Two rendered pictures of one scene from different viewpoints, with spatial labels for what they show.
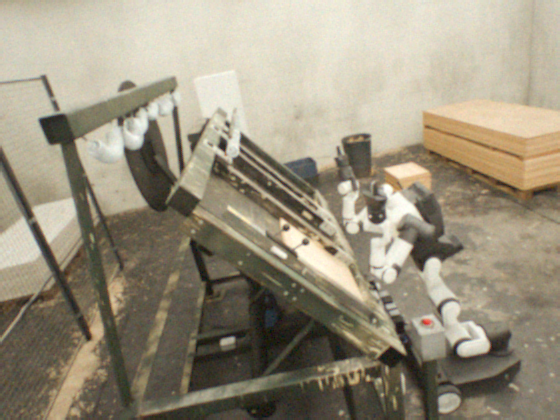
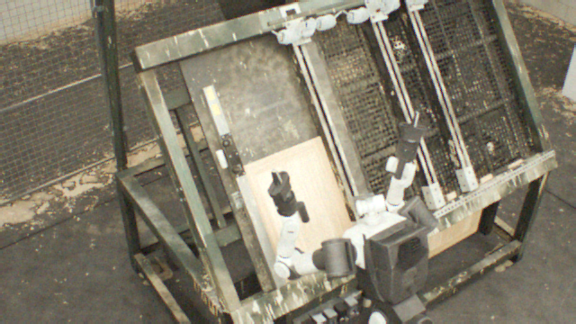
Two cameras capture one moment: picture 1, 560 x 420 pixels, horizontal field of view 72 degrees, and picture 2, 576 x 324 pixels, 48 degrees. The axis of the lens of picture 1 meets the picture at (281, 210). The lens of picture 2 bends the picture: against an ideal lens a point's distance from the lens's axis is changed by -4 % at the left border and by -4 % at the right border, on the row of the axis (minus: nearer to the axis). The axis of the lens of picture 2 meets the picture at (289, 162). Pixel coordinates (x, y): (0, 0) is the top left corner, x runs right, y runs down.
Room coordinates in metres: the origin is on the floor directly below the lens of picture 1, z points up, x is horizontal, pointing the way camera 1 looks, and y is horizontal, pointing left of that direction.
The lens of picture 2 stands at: (0.50, -2.06, 3.22)
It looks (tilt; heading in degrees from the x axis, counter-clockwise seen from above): 38 degrees down; 55
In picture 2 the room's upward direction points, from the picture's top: 1 degrees clockwise
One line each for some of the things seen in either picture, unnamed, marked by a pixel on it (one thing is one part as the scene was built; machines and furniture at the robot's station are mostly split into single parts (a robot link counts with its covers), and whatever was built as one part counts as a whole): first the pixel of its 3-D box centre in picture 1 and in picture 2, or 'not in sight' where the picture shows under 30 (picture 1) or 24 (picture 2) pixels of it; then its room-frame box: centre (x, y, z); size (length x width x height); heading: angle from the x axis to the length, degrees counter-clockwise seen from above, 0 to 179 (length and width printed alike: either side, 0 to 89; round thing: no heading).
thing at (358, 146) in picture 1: (358, 156); not in sight; (6.25, -1.45, 0.33); 0.52 x 0.51 x 0.65; 4
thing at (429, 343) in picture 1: (428, 338); not in sight; (1.45, -0.57, 0.84); 0.12 x 0.12 x 0.18; 0
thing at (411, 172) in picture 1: (402, 183); not in sight; (4.97, -1.73, 0.20); 0.61 x 0.53 x 0.40; 4
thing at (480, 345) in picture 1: (466, 339); not in sight; (1.94, -1.03, 0.28); 0.21 x 0.20 x 0.13; 90
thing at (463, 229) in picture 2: not in sight; (431, 226); (2.84, -0.18, 0.53); 0.90 x 0.02 x 0.55; 0
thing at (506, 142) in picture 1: (496, 140); not in sight; (5.39, -3.31, 0.39); 2.46 x 1.05 x 0.78; 4
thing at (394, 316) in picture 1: (386, 310); (337, 315); (1.89, -0.50, 0.69); 0.50 x 0.14 x 0.24; 0
